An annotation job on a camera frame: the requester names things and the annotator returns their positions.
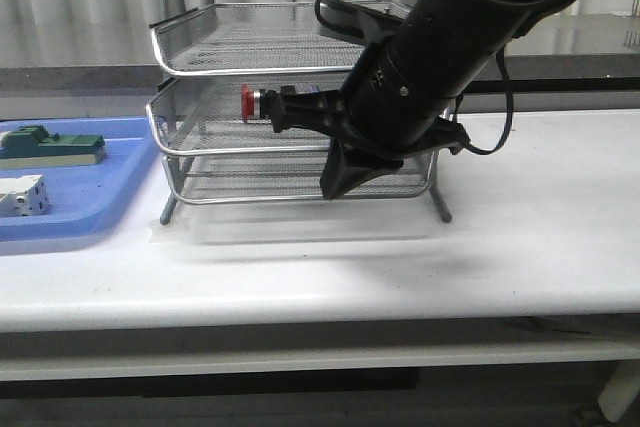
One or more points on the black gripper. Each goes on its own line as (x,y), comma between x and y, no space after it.
(378,111)

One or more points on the red emergency push button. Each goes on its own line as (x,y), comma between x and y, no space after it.
(255,105)

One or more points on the silver mesh tray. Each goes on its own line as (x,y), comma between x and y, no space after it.
(264,177)
(202,115)
(249,39)

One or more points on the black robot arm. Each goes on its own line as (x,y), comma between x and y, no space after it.
(444,44)

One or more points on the dark granite counter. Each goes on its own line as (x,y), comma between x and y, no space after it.
(568,52)

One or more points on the blue plastic tray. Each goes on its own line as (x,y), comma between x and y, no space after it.
(84,200)

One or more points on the green terminal block component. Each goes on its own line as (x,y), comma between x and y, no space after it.
(34,146)

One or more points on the white circuit breaker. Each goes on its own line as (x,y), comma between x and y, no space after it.
(24,196)

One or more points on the white table leg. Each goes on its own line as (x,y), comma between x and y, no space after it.
(620,391)

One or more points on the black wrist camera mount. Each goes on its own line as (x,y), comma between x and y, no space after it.
(361,21)

